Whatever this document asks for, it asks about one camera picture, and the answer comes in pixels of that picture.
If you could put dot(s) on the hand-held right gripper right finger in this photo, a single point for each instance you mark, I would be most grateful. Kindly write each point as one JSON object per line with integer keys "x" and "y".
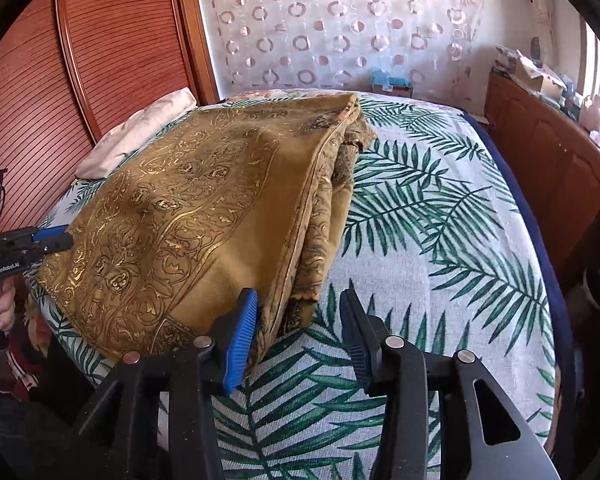
{"x": 360, "y": 350}

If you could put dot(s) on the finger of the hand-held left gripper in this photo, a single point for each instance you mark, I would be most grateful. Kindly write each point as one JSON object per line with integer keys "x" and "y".
{"x": 55, "y": 245}
{"x": 47, "y": 233}

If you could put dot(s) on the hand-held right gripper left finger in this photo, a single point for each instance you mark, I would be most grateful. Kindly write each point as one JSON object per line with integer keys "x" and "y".
{"x": 240, "y": 345}

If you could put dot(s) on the golden brown patterned garment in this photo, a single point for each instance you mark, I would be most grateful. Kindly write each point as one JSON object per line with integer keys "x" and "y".
{"x": 205, "y": 200}

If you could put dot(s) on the green leaf print blanket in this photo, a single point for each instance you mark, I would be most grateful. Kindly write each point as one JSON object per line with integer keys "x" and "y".
{"x": 430, "y": 240}

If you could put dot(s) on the beige folded garment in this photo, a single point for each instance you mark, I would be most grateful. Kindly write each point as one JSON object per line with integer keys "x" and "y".
{"x": 135, "y": 130}

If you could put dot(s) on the wooden slatted wardrobe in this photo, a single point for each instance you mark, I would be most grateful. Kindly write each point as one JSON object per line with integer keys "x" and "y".
{"x": 105, "y": 35}

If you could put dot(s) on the navy bedsheet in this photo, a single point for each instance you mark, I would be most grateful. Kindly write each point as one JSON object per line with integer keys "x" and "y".
{"x": 540, "y": 240}

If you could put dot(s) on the dark round container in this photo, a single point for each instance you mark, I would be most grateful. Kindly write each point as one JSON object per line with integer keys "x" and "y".
{"x": 592, "y": 285}

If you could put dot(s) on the cardboard box with label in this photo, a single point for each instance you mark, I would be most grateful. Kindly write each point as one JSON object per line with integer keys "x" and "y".
{"x": 400, "y": 91}

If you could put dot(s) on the wooden cabinet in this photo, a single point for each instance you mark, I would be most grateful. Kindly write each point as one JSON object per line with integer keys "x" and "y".
{"x": 540, "y": 135}

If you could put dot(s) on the open cardboard box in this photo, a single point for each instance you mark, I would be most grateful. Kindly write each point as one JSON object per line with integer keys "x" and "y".
{"x": 535, "y": 80}

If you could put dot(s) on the pile of packets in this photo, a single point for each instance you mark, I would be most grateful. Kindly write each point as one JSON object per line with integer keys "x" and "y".
{"x": 507, "y": 59}

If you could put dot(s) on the white circle pattern curtain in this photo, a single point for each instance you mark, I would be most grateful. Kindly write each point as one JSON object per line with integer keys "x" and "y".
{"x": 330, "y": 25}

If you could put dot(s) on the pale jug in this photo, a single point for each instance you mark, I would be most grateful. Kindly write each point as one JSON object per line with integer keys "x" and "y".
{"x": 592, "y": 112}

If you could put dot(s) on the grey oval ornament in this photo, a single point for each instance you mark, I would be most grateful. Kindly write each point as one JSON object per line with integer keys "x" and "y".
{"x": 536, "y": 49}

